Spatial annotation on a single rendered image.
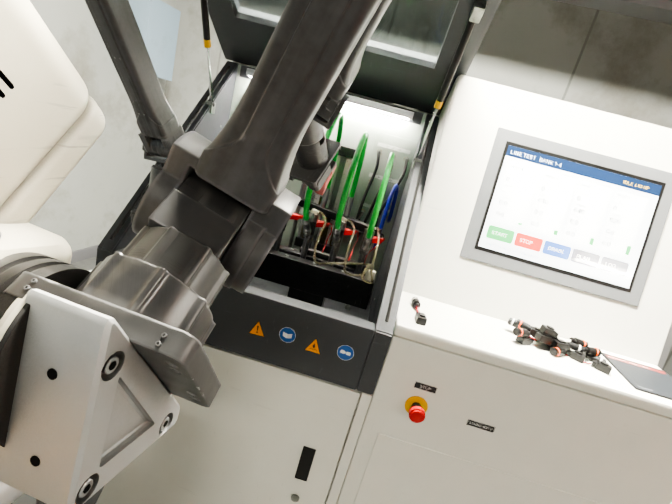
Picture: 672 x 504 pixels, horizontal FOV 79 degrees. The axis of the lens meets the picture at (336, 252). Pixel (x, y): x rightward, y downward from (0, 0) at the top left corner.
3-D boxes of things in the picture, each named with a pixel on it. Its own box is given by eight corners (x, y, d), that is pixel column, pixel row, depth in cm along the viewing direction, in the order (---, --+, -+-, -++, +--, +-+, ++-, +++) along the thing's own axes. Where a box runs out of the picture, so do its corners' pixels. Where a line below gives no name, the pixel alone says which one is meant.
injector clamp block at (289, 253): (243, 297, 115) (253, 247, 110) (254, 285, 124) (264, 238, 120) (359, 332, 113) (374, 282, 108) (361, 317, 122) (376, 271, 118)
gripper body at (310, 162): (342, 150, 74) (338, 117, 68) (316, 190, 70) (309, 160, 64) (311, 141, 76) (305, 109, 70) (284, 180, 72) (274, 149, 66)
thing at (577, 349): (512, 347, 92) (522, 326, 91) (500, 326, 102) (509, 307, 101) (613, 377, 91) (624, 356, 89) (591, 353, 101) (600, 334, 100)
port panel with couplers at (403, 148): (350, 225, 136) (377, 131, 127) (351, 223, 139) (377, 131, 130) (388, 236, 135) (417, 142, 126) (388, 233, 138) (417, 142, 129)
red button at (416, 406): (402, 423, 90) (409, 403, 88) (401, 411, 94) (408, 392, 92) (424, 430, 89) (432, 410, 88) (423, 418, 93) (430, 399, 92)
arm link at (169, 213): (134, 233, 27) (207, 274, 28) (213, 143, 33) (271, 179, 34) (130, 284, 34) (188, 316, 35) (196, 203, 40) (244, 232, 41)
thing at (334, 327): (106, 313, 97) (112, 251, 93) (118, 306, 102) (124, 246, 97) (355, 390, 94) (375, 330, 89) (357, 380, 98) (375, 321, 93)
